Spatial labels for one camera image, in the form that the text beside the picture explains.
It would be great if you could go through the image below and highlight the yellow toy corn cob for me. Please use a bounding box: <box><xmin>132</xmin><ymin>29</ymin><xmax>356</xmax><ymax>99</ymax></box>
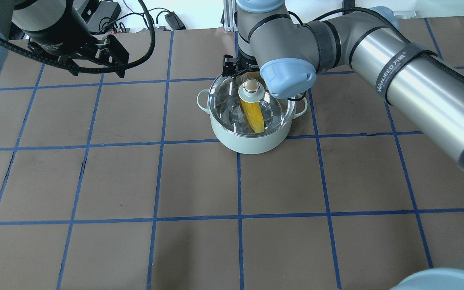
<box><xmin>239</xmin><ymin>98</ymin><xmax>265</xmax><ymax>133</ymax></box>

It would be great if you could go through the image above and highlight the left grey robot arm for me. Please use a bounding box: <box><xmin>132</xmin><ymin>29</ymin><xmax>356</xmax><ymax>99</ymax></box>
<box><xmin>0</xmin><ymin>0</ymin><xmax>130</xmax><ymax>78</ymax></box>

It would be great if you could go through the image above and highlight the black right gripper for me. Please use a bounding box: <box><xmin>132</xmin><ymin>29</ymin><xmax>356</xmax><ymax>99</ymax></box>
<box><xmin>222</xmin><ymin>51</ymin><xmax>260</xmax><ymax>86</ymax></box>

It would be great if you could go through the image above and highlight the aluminium frame post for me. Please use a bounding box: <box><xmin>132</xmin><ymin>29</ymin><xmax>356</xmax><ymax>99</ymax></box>
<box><xmin>223</xmin><ymin>0</ymin><xmax>238</xmax><ymax>32</ymax></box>

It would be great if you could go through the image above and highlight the black power adapter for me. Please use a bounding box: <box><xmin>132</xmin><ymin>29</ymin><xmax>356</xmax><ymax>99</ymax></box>
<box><xmin>164</xmin><ymin>11</ymin><xmax>186</xmax><ymax>31</ymax></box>

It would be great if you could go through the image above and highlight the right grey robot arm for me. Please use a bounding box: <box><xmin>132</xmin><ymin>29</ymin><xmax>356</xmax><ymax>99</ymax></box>
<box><xmin>223</xmin><ymin>0</ymin><xmax>464</xmax><ymax>173</ymax></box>

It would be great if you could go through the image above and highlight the glass pot lid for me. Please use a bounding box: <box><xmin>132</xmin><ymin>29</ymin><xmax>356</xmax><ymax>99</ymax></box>
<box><xmin>207</xmin><ymin>72</ymin><xmax>296</xmax><ymax>137</ymax></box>

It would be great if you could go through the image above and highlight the pale green cooking pot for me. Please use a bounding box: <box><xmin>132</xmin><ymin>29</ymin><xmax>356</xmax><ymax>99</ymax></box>
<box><xmin>197</xmin><ymin>72</ymin><xmax>308</xmax><ymax>154</ymax></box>

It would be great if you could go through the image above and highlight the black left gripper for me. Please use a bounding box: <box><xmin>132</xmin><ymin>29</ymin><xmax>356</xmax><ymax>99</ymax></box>
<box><xmin>27</xmin><ymin>8</ymin><xmax>130</xmax><ymax>77</ymax></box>

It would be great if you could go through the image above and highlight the black electronics box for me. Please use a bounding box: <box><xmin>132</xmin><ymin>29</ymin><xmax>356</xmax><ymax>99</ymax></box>
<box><xmin>72</xmin><ymin>0</ymin><xmax>99</xmax><ymax>22</ymax></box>

